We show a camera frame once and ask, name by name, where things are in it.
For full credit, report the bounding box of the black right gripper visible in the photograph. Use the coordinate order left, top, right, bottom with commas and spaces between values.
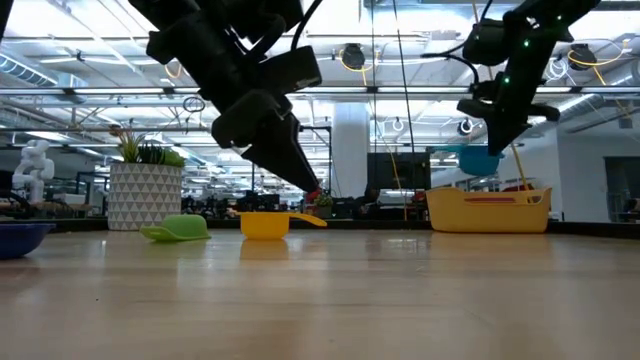
456, 58, 562, 157

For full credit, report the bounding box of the yellow plastic measuring cup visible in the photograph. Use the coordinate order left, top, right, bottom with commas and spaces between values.
236, 211, 329, 241

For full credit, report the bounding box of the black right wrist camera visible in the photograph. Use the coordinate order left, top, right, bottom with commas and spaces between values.
462, 18, 507, 67

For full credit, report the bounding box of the black background monitor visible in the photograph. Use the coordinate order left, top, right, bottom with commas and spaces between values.
367, 152, 432, 192

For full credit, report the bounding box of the white robot figure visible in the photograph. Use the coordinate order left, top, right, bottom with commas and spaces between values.
10, 139, 56, 206

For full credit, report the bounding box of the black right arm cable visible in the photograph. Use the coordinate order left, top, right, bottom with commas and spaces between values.
421, 0, 494, 86

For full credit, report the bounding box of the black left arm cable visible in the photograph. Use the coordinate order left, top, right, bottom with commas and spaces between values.
288, 0, 325, 52

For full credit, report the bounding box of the small dark blue measuring cup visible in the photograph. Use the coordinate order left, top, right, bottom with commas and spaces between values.
0, 222, 56, 261

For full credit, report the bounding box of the black table frame rail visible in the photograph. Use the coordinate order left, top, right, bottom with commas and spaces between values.
0, 215, 640, 239

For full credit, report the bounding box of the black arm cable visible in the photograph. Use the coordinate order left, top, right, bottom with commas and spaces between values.
421, 0, 494, 86
288, 0, 325, 52

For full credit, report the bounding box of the green plastic measuring cup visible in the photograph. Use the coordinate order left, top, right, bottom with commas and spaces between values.
139, 214, 213, 244

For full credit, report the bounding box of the succulent in white patterned pot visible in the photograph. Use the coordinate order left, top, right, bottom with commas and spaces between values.
107, 124, 187, 233

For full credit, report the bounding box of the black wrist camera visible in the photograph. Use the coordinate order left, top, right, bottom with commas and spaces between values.
257, 45, 324, 96
462, 18, 507, 67

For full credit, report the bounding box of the light blue measuring cup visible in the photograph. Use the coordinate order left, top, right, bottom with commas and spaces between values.
428, 144, 505, 177

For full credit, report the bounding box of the small background potted plant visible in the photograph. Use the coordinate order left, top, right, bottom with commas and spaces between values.
305, 187, 335, 220

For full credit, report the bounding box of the black hanging cable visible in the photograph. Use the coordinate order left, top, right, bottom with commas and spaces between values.
391, 0, 417, 224

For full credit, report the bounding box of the yellow plastic basket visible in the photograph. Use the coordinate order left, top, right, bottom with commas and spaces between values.
425, 186, 553, 234

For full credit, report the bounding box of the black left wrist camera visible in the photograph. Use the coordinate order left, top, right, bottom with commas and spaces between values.
257, 45, 324, 96

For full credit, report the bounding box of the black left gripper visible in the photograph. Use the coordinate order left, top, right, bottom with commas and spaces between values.
145, 11, 322, 194

